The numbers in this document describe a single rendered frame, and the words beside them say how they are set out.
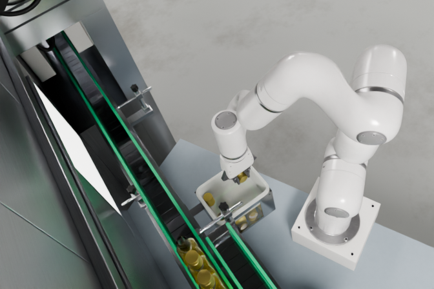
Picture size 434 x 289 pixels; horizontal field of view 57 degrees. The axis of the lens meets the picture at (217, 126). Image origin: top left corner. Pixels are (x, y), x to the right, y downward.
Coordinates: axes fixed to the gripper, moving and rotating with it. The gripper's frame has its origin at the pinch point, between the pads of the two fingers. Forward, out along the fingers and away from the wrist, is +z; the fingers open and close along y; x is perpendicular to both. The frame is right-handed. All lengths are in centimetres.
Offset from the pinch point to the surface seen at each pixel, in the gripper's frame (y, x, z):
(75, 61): 24, -104, 7
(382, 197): -77, 9, 109
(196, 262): 27.2, 24.2, -23.9
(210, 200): 12.1, -4.7, 11.2
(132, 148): 24.7, -39.2, 5.4
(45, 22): 25, -76, -36
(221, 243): 18.2, 13.3, 4.0
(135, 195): 32.0, -14.1, -4.3
